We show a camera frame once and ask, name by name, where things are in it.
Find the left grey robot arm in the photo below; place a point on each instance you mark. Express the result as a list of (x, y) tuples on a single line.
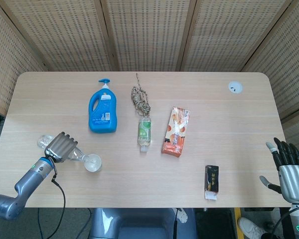
[(27, 184)]

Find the woven bamboo folding screen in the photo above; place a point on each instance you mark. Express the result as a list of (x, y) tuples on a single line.
[(152, 32)]

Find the small capped clear bottle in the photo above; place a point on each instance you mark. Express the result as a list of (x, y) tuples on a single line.
[(144, 132)]

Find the white round table grommet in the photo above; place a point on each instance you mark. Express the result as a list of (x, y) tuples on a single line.
[(235, 87)]

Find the white shoe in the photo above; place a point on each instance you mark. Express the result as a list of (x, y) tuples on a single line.
[(250, 227)]

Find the grey robot torso base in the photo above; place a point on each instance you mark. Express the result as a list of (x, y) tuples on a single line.
[(139, 224)]

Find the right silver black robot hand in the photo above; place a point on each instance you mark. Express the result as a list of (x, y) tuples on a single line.
[(294, 179)]

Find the black carton box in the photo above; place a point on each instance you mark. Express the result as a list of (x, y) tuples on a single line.
[(211, 180)]

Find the orange biscuit box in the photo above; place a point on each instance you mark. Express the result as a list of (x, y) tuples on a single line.
[(175, 134)]

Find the blue detergent jug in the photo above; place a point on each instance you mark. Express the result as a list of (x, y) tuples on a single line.
[(103, 112)]

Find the clear bottle green label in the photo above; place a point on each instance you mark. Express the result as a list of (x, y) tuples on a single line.
[(43, 142)]

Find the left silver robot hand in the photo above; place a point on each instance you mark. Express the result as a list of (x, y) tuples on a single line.
[(61, 147)]

